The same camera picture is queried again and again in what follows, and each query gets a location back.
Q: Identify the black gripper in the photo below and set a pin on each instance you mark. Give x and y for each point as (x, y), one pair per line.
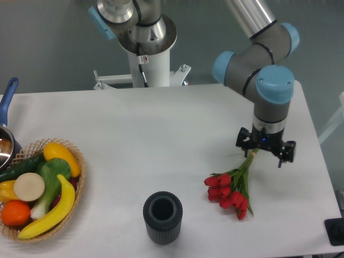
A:
(272, 142)

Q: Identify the red tulip bouquet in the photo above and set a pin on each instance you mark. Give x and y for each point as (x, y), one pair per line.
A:
(230, 189)

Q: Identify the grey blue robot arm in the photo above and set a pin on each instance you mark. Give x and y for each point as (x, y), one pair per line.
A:
(254, 73)

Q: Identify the black device at edge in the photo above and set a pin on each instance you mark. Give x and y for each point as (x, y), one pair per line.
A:
(334, 229)

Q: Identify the dark grey ribbed vase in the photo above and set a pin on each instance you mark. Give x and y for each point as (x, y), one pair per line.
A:
(163, 213)

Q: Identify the red fruit in basket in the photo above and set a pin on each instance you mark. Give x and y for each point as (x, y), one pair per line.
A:
(74, 183)

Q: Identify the yellow banana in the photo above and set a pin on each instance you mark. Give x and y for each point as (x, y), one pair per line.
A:
(55, 215)

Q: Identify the green bok choy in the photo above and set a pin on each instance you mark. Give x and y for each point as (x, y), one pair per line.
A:
(49, 171)

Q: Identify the woven wicker basket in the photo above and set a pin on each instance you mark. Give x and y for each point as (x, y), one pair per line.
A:
(32, 150)

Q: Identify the green cucumber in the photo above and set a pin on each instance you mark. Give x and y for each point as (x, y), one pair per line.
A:
(29, 165)

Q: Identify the beige round disc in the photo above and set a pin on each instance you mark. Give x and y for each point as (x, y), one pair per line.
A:
(29, 187)

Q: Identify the orange fruit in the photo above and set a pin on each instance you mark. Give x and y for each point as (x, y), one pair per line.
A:
(15, 213)

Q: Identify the yellow bell pepper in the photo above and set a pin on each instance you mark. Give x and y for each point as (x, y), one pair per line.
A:
(7, 192)

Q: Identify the white frame at right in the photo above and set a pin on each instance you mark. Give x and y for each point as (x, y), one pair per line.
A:
(333, 123)

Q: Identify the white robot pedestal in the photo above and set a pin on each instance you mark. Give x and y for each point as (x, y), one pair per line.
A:
(148, 50)

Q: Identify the blue handled saucepan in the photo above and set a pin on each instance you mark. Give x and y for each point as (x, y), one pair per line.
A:
(9, 145)

